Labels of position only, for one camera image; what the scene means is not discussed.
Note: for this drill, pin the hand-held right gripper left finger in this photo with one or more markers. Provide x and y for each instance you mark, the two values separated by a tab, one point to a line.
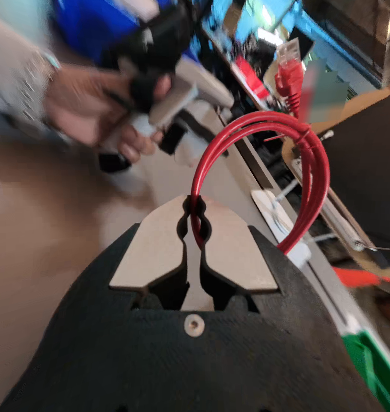
153	251

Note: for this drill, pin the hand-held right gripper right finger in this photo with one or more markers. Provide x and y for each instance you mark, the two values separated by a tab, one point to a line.
236	254

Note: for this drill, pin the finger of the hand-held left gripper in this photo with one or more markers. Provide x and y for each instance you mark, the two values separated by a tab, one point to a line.
172	103
207	87

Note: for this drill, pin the blue storage bin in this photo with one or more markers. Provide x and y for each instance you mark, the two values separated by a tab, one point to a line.
92	25

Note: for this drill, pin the green storage bin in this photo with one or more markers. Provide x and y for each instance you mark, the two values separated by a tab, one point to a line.
375	370

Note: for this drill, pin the person's left forearm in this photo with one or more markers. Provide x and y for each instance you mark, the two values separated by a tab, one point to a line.
18	70

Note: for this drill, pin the person's left hand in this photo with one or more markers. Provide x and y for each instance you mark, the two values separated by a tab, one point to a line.
82	106

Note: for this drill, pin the red storage bin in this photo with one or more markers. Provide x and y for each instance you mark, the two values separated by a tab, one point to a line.
249	77

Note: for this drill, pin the white monitor stand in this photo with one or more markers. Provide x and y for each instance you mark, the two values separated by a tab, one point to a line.
269	206

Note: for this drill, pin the orange red object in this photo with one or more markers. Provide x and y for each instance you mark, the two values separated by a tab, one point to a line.
359	276

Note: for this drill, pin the large cardboard-backed monitor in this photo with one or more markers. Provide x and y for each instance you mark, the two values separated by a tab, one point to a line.
368	167

